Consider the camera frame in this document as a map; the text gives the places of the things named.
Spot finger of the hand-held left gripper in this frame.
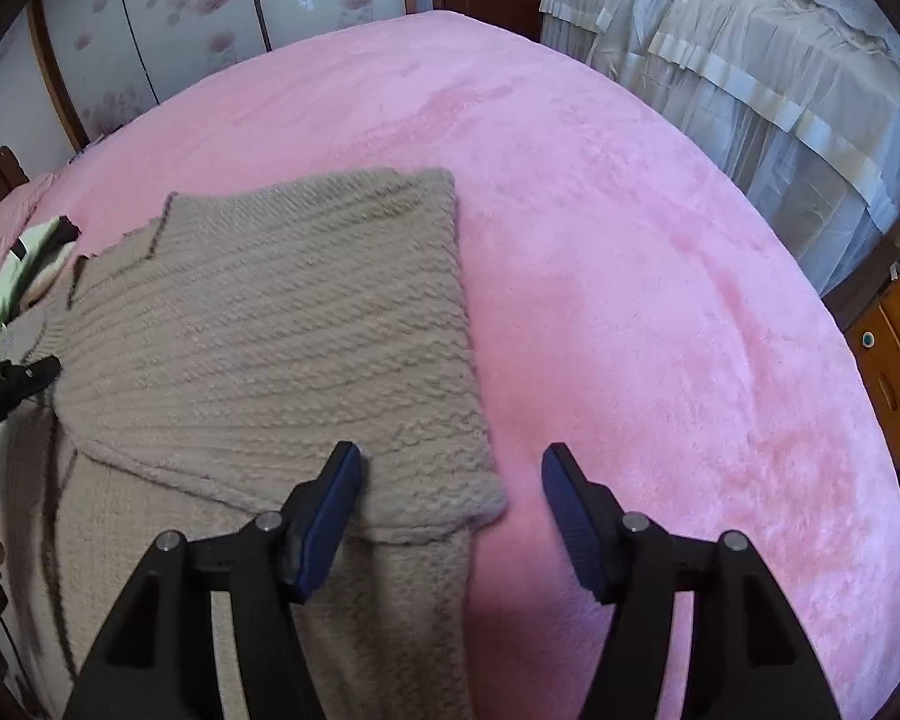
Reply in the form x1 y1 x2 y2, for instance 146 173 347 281
6 356 62 406

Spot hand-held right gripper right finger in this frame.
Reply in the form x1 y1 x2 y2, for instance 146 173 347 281
541 442 845 720

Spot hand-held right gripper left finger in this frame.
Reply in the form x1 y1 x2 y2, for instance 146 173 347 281
61 441 364 720

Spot beige knitted sweater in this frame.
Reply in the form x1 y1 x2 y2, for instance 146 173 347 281
0 167 509 720

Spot pink pillow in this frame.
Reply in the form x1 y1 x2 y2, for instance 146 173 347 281
0 171 59 316

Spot pink fleece blanket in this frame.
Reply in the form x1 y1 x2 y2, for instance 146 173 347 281
0 9 900 720

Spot yellow wooden cabinet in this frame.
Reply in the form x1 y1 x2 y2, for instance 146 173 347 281
825 219 900 470

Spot floral sliding wardrobe doors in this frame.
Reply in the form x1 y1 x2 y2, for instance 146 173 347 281
26 0 437 155

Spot white lace covered bed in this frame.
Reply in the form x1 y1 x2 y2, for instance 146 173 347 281
538 0 900 295

